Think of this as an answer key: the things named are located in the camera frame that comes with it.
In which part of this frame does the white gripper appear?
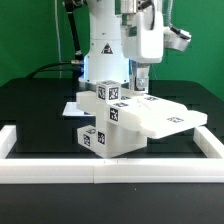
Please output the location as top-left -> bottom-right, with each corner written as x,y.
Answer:
121,9 -> 164,93

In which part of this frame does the white chair back frame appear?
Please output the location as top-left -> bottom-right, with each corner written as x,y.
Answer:
76,88 -> 207,139

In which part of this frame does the white U-shaped fence frame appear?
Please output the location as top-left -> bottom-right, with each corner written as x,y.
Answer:
0,125 -> 224,184

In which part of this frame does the black cable bundle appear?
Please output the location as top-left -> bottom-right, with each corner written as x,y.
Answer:
25,0 -> 84,80

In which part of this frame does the white marker sheet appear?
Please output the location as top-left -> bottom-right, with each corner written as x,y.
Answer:
62,102 -> 92,117

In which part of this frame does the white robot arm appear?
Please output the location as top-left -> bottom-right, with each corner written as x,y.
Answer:
84,0 -> 164,92

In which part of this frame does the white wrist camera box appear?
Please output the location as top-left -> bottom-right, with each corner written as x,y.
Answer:
164,26 -> 191,51

